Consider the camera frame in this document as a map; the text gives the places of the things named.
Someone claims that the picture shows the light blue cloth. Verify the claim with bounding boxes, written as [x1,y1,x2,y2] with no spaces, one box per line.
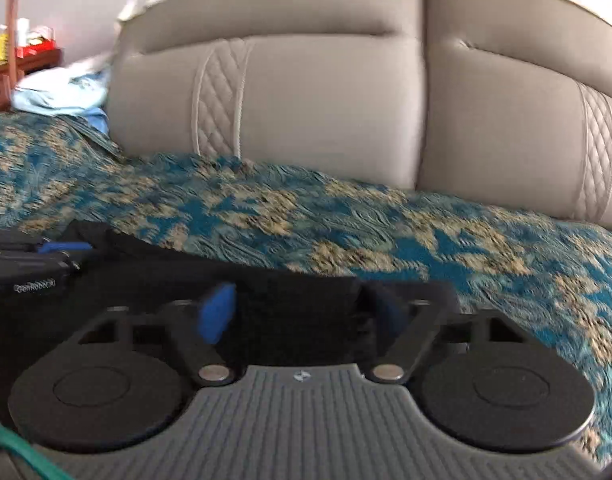
[10,56,112,135]

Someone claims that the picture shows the wooden shelf rack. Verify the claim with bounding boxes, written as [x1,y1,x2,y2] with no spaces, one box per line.
[0,0,64,117]

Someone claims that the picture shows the red box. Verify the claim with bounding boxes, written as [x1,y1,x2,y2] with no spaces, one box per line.
[14,32,57,62]

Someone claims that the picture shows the green cable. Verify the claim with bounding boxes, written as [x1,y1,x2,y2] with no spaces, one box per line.
[0,426,74,480]

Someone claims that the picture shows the teal paisley blanket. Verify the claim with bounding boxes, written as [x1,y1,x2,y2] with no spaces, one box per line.
[0,109,612,467]

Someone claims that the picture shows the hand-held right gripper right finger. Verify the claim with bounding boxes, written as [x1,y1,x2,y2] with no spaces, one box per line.
[361,282,530,387]

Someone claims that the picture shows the black pants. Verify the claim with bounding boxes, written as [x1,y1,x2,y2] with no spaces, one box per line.
[0,219,462,431]

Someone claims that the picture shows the beige leather sofa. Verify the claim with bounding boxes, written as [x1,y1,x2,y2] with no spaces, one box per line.
[107,0,612,235]

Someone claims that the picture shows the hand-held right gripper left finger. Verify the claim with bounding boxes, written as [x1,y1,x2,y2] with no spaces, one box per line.
[73,282,239,389]

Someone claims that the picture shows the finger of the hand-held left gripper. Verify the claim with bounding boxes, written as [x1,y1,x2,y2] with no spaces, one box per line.
[0,230,94,272]

